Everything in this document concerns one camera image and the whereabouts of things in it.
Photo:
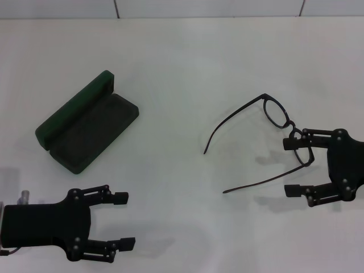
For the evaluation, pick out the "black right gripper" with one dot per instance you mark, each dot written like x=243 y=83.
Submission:
x=344 y=162

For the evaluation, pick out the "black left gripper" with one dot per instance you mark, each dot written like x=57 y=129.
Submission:
x=42 y=224

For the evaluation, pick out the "green glasses case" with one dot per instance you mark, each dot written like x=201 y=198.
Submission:
x=85 y=136

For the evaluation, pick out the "silver left gripper connector stub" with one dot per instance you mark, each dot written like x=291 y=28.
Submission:
x=25 y=196

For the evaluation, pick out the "black glasses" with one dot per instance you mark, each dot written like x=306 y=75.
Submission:
x=291 y=124

